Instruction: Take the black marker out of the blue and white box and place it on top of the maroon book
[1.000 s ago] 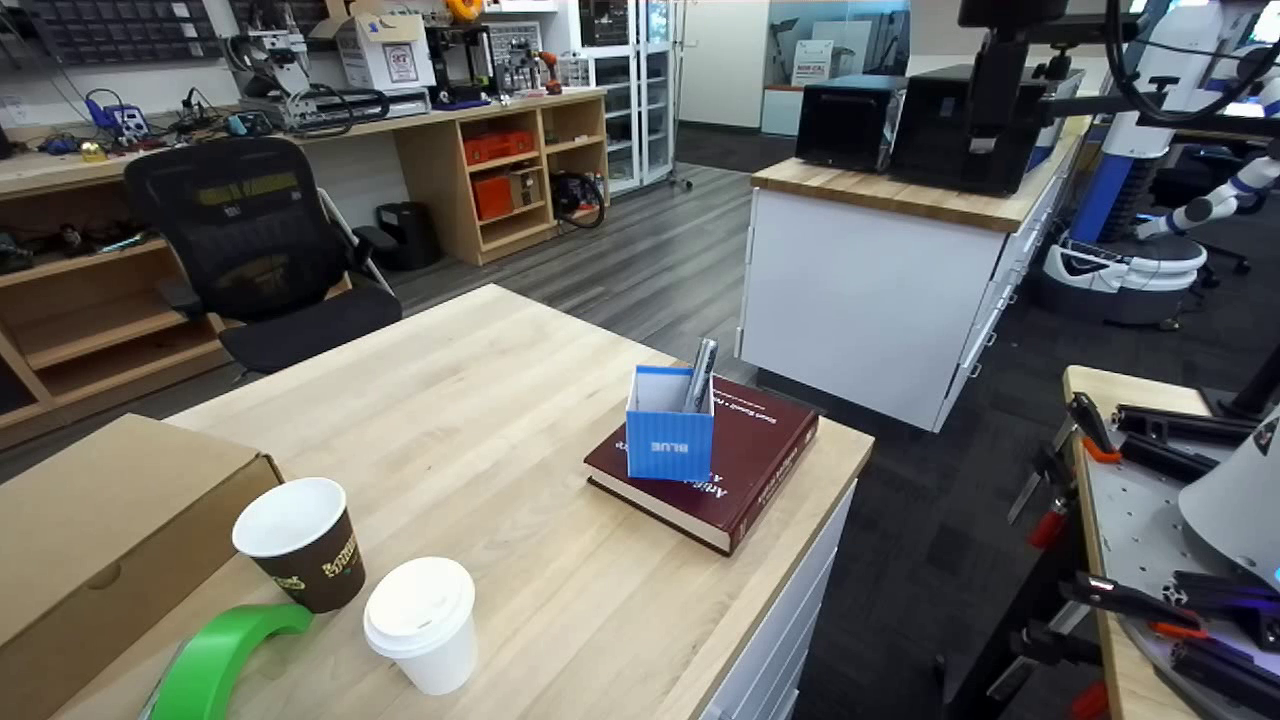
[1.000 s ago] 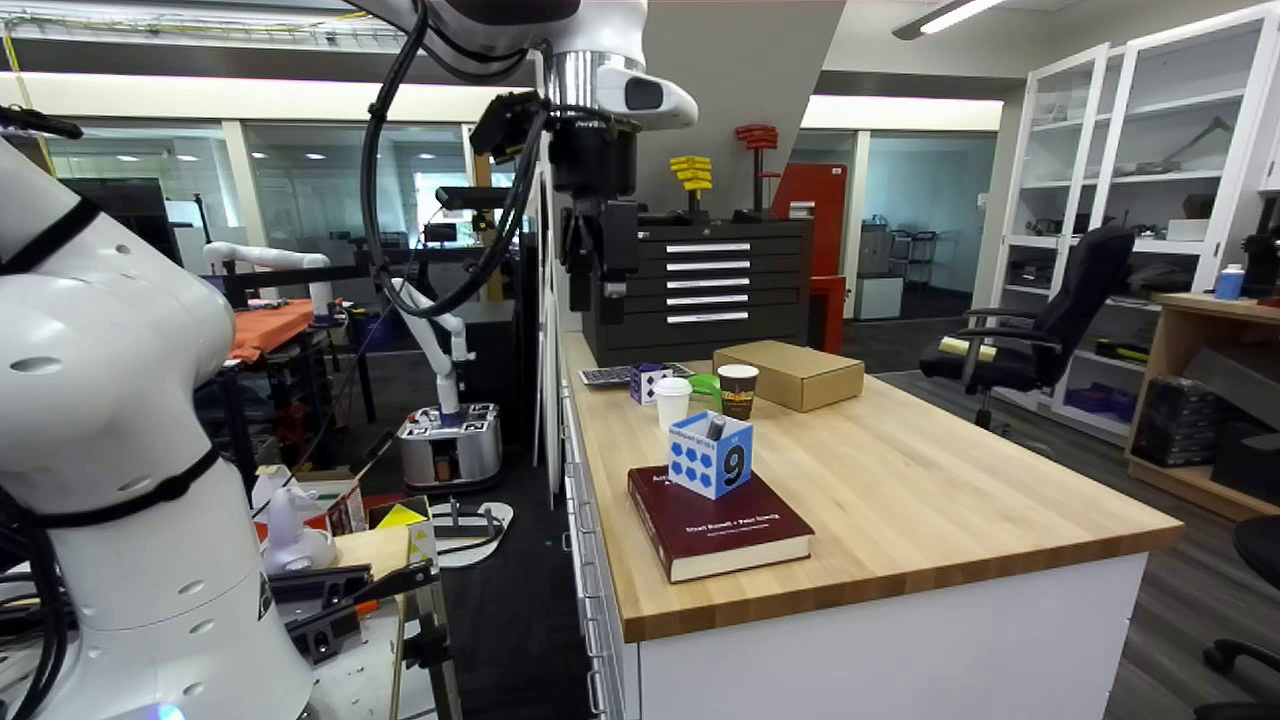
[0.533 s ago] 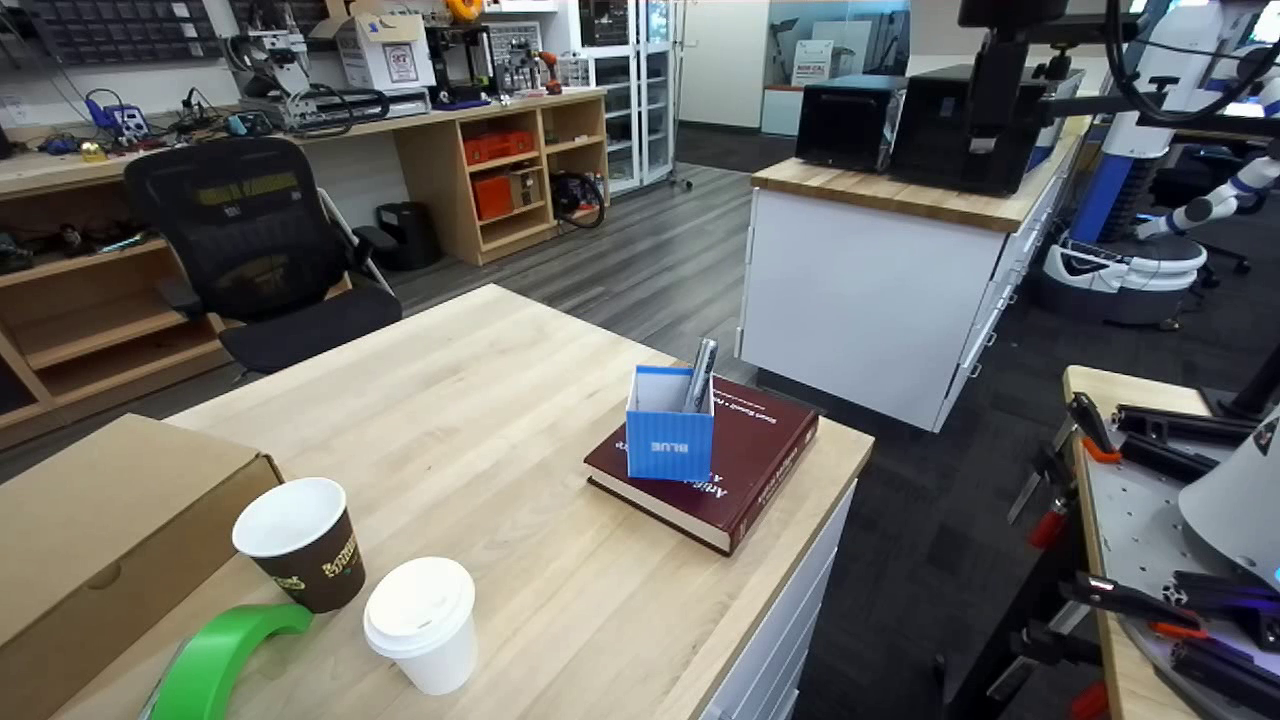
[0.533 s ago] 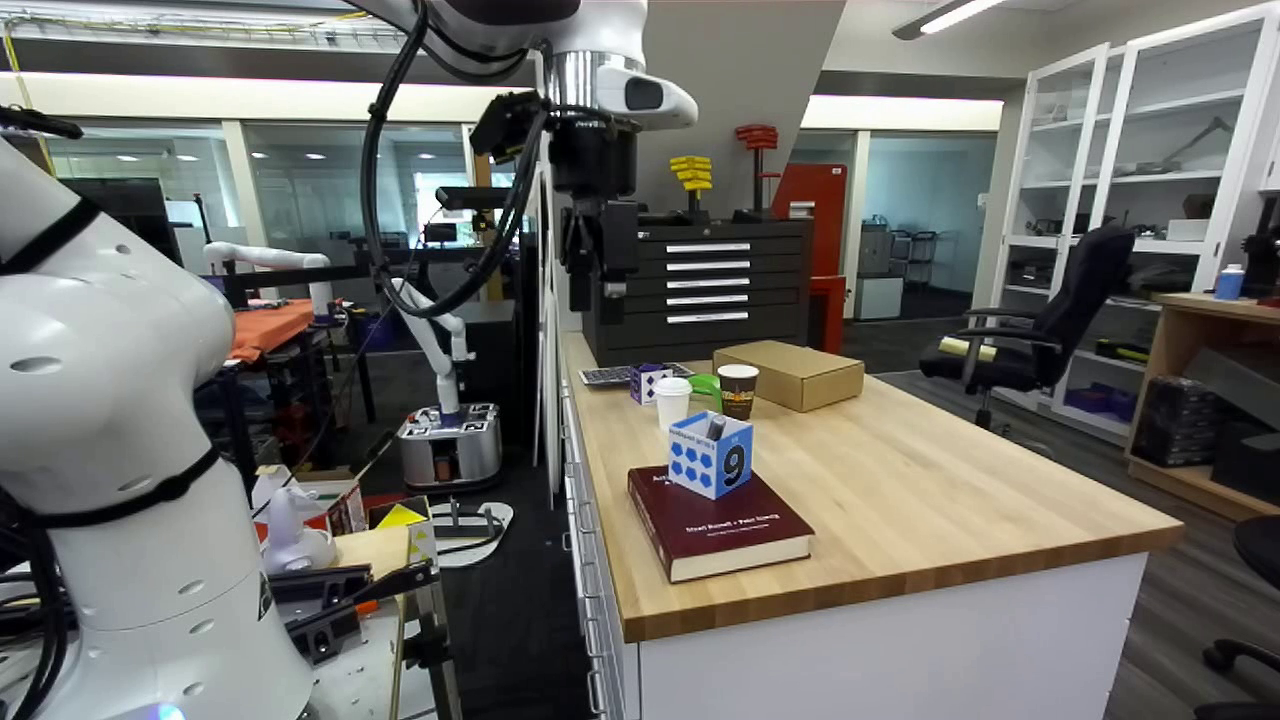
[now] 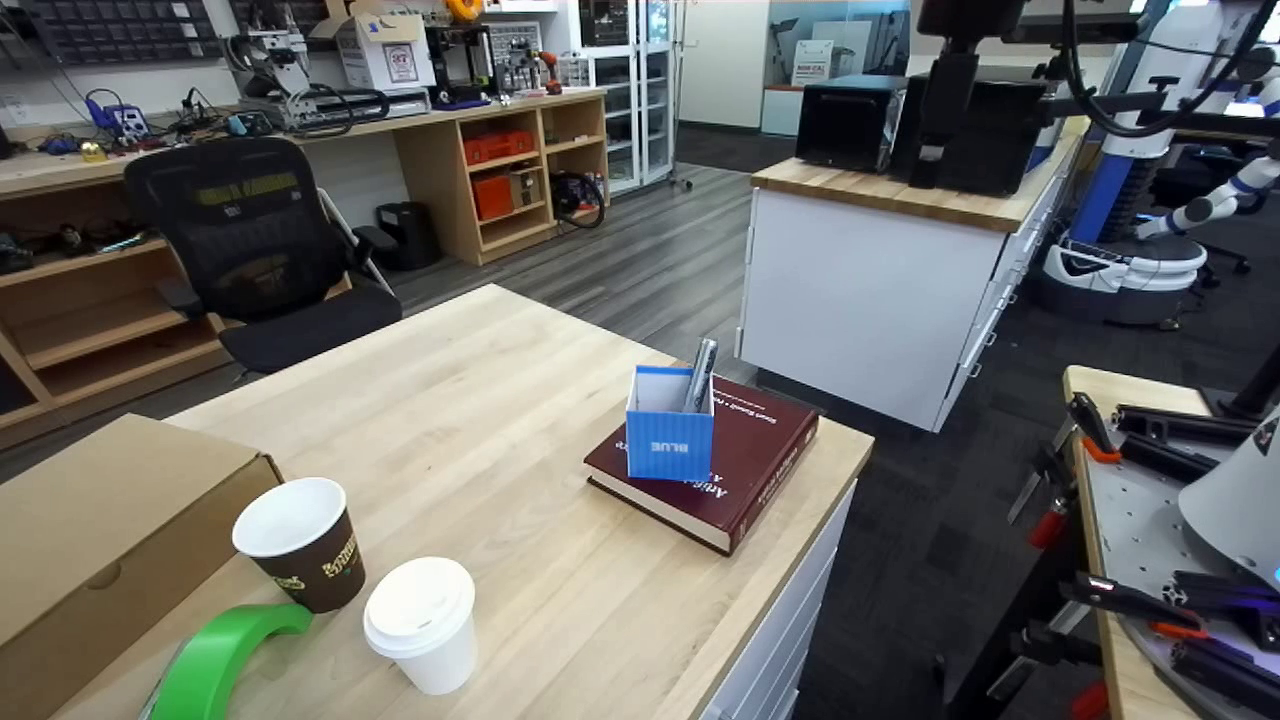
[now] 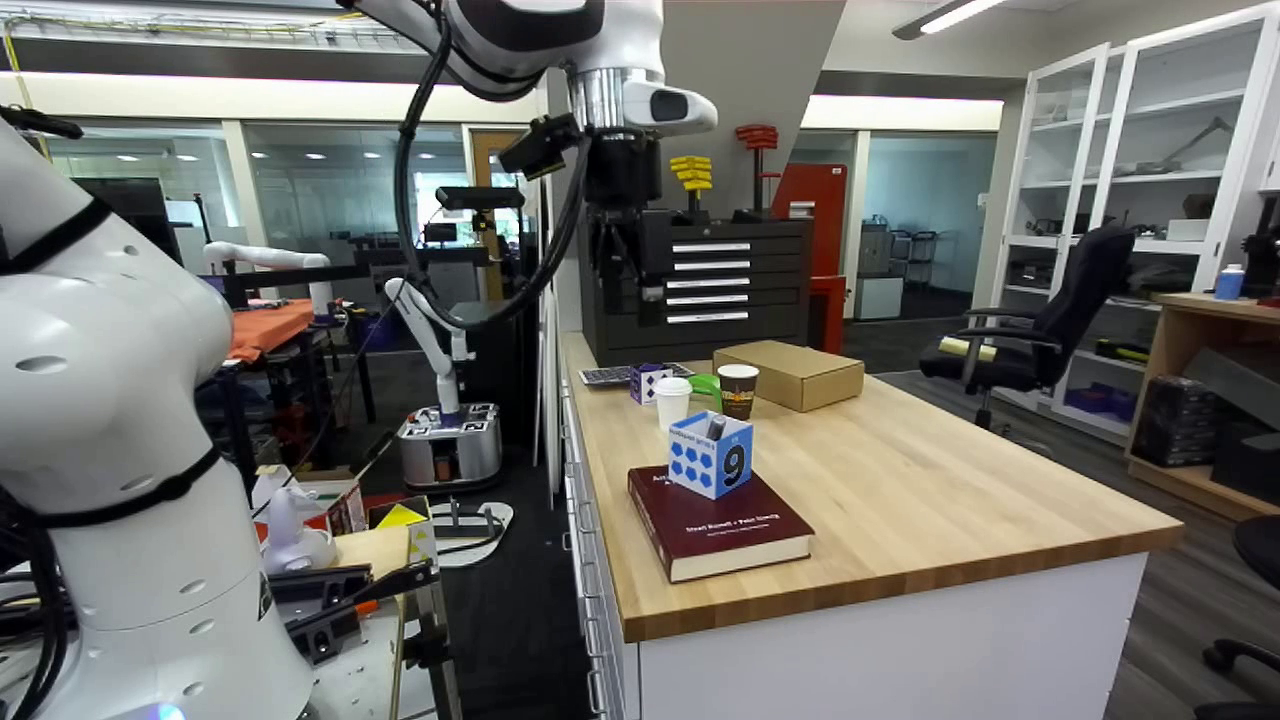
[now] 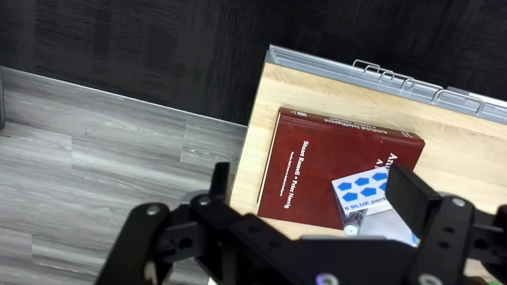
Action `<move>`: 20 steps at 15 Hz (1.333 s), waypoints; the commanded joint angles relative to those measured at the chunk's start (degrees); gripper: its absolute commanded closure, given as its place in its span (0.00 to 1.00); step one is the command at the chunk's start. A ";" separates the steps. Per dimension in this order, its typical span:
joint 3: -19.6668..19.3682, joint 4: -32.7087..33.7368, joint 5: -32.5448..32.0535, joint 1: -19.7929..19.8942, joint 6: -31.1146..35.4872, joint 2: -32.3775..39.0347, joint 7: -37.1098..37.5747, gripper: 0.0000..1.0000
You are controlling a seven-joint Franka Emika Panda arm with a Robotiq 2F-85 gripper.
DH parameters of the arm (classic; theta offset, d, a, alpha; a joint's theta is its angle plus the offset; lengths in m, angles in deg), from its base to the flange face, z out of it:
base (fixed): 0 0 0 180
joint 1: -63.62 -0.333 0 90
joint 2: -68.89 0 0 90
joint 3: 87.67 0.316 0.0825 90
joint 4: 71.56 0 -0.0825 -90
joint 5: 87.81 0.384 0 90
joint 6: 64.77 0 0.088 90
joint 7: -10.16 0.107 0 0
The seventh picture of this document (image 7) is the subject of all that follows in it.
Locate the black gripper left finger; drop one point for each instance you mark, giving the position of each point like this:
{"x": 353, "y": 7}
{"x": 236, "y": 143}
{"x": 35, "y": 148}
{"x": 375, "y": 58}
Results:
{"x": 158, "y": 232}

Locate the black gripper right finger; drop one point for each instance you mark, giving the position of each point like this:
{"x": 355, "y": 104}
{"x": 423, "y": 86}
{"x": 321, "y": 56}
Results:
{"x": 448, "y": 232}

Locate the blue and white box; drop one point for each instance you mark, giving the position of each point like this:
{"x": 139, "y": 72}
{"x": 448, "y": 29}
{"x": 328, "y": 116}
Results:
{"x": 361, "y": 191}

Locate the dark red hardcover book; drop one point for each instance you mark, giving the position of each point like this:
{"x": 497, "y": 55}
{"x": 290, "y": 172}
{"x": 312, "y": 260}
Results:
{"x": 310, "y": 169}

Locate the grey metal table edge rail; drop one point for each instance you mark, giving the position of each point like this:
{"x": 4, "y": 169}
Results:
{"x": 317, "y": 64}

